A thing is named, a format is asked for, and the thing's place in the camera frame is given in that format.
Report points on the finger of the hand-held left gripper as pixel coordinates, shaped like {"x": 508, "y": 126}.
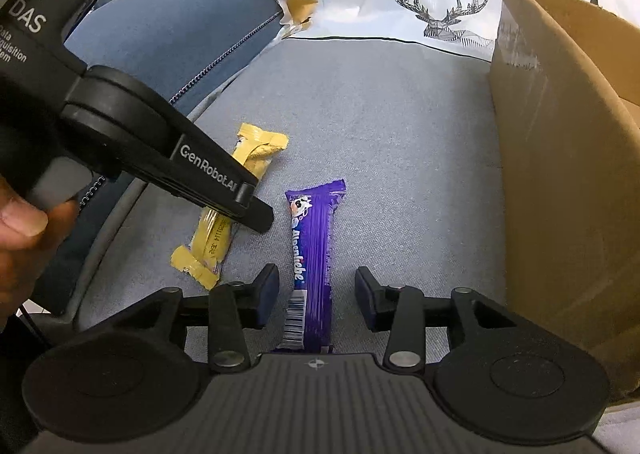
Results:
{"x": 260, "y": 221}

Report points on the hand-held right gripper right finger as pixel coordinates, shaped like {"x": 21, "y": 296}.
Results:
{"x": 364, "y": 294}

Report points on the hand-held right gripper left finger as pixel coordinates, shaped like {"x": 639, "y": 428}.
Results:
{"x": 267, "y": 294}

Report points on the purple candy packet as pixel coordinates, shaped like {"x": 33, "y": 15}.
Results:
{"x": 312, "y": 259}

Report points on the yellow candy packet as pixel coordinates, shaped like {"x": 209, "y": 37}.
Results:
{"x": 255, "y": 148}

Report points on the cardboard box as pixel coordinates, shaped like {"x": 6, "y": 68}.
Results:
{"x": 565, "y": 184}

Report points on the person's left hand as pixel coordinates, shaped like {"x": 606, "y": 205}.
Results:
{"x": 25, "y": 244}

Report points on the blue cushion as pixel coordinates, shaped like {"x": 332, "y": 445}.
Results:
{"x": 165, "y": 23}

